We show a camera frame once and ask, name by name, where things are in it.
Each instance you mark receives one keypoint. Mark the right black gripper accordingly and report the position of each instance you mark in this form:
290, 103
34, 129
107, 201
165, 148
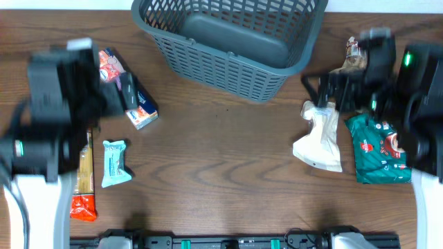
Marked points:
336, 91

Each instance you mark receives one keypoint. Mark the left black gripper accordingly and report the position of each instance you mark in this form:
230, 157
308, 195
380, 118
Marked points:
113, 100

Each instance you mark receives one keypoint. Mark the brown cookie pouch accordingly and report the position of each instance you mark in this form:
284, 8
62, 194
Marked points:
355, 58

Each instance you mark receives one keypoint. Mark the beige paper pouch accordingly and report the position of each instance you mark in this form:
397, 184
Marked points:
319, 147

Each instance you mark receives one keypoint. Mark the grey plastic lattice basket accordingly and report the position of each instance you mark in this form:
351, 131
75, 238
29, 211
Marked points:
246, 47

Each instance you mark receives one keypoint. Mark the green Nescafe coffee bag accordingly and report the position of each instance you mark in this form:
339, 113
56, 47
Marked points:
378, 158

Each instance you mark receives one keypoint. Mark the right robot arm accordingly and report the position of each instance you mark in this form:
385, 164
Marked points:
410, 100

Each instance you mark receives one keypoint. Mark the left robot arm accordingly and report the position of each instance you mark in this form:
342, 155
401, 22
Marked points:
40, 152

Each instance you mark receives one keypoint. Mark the Kleenex tissue multipack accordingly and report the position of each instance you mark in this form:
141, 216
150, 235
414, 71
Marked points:
112, 65

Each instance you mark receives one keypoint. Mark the mint green wipes packet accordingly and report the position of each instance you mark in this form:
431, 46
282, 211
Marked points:
114, 163

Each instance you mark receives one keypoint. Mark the orange spaghetti packet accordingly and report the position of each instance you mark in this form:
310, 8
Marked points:
83, 205

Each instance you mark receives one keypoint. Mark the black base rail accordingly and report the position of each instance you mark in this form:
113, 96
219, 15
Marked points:
344, 236

